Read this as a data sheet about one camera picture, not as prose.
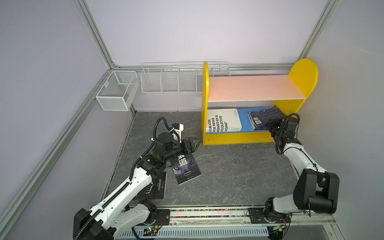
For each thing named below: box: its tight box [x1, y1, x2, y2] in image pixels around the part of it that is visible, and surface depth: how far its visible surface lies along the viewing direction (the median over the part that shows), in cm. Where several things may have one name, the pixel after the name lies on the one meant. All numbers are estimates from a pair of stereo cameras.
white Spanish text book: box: [206, 108, 242, 133], surface depth 93 cm
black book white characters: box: [172, 153, 202, 186], surface depth 91 cm
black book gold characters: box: [136, 172, 168, 200], surface depth 82 cm
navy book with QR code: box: [248, 105, 286, 131], surface depth 93 cm
